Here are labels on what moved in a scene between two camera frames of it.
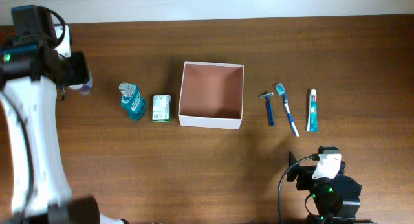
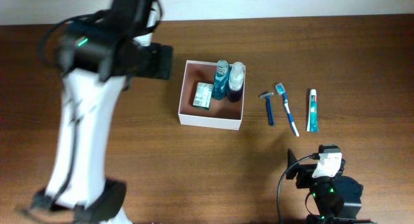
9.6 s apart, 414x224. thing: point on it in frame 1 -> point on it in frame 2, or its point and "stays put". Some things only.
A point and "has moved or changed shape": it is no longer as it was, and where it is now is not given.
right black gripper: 306,175 stays put
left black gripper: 78,59 -> 157,67
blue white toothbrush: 280,89 stays put
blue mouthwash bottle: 132,101 -> 220,85
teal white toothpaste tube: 312,122 stays put
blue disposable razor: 267,96 stays put
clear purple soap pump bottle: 84,89 has moved or changed shape
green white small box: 162,108 -> 202,96
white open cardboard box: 211,95 stays put
